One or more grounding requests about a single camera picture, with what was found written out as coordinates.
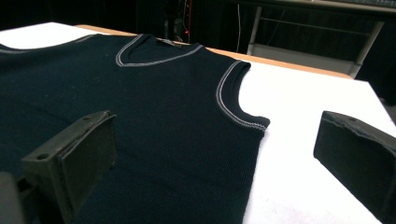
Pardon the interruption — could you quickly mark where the white metal desk frame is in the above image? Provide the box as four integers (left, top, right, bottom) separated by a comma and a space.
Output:
236, 0, 396, 78

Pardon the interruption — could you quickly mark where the white table board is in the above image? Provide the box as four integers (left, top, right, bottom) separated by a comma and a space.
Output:
0, 21, 396, 224

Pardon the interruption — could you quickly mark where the white cable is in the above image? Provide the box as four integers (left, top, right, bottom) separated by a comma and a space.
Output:
236, 3, 243, 54

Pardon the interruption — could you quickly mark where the wooden table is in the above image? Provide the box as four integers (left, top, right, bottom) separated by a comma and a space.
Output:
74, 23, 353, 80

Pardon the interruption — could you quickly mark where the red cable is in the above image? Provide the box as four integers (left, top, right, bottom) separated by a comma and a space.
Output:
183, 0, 192, 35

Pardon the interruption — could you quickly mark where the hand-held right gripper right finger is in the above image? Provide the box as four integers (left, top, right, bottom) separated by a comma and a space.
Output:
313, 110, 396, 224

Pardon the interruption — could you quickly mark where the dark knit vest white trim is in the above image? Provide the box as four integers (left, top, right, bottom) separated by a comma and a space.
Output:
0, 33, 271, 224

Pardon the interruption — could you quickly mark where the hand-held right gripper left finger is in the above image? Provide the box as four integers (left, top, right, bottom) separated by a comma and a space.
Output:
21, 110, 118, 224

